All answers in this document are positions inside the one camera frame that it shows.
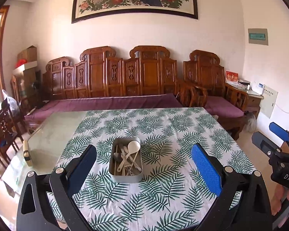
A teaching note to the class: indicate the square purple seat cushion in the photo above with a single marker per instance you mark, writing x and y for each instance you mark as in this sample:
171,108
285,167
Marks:
222,105

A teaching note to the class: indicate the white electrical panel door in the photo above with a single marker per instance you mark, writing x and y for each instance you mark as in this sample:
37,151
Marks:
268,101

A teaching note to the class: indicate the person's right hand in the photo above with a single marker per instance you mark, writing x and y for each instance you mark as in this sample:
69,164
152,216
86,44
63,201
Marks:
278,201

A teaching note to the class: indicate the carved wooden armchair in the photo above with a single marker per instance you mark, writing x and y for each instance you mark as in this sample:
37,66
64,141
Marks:
204,73

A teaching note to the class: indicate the grey bag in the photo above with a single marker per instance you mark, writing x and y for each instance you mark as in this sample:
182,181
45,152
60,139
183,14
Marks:
251,123

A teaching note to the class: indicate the carved wooden sofa bench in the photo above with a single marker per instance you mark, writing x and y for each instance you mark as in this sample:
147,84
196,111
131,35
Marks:
120,77

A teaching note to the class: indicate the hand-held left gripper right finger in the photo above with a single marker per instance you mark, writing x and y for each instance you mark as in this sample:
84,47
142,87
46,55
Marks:
207,168

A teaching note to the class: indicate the grey wall box green label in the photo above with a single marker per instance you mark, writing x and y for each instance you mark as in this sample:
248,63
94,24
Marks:
257,36

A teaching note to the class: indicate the metal spoon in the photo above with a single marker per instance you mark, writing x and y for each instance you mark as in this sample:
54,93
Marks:
116,158

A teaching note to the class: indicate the clear plastic bag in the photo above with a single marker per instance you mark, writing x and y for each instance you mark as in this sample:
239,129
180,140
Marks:
10,102

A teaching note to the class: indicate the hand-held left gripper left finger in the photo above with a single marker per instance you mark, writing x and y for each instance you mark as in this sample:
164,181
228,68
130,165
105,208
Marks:
83,170

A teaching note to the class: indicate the beige and black block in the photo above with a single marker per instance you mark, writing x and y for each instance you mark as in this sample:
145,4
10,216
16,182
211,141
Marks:
27,152

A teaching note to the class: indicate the black standing fan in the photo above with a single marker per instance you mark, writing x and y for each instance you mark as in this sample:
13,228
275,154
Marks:
36,86

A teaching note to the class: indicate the wooden door frame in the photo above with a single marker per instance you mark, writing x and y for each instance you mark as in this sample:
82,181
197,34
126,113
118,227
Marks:
2,50

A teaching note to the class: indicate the red cloth item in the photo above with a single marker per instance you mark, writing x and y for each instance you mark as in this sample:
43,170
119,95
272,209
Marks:
21,63

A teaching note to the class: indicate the white desk phone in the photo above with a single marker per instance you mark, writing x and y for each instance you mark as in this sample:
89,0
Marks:
257,88

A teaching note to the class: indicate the brown cardboard box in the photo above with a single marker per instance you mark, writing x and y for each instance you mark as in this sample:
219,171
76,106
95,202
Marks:
27,54

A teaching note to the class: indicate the wooden dining chair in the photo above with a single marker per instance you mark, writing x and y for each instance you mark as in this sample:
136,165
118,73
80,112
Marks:
2,130

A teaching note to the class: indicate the rectangular metal tray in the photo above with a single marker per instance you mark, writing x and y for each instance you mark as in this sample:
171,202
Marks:
126,178

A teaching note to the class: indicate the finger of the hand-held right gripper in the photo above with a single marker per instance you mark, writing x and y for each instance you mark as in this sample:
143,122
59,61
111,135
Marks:
279,129
263,140

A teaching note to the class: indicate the red desk calendar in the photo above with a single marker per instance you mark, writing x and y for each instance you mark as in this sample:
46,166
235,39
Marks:
231,77

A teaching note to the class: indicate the green leaf print tablecloth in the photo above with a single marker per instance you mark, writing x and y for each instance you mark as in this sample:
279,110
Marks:
159,197

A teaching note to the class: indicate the large white plastic spoon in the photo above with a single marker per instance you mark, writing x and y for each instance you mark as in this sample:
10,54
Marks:
133,146

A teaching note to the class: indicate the wooden side table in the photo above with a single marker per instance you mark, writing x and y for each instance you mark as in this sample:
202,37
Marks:
254,102

